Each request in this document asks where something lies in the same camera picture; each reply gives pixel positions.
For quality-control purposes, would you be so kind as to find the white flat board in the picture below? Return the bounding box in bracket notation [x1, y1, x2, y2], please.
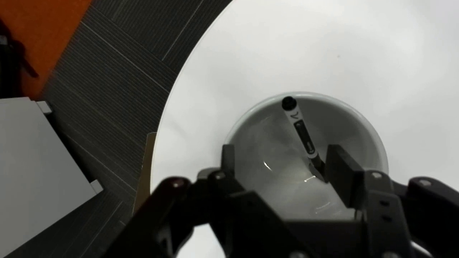
[0, 95, 105, 256]

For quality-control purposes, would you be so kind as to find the black and white marker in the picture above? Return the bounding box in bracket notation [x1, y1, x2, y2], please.
[280, 94, 327, 177]

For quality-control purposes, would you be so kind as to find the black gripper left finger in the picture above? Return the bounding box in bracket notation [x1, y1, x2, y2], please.
[102, 143, 313, 258]

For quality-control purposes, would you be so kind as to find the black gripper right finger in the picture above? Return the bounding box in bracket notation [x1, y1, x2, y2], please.
[324, 143, 459, 258]

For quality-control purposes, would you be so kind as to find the orange floor mat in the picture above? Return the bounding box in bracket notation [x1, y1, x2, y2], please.
[0, 0, 93, 100]

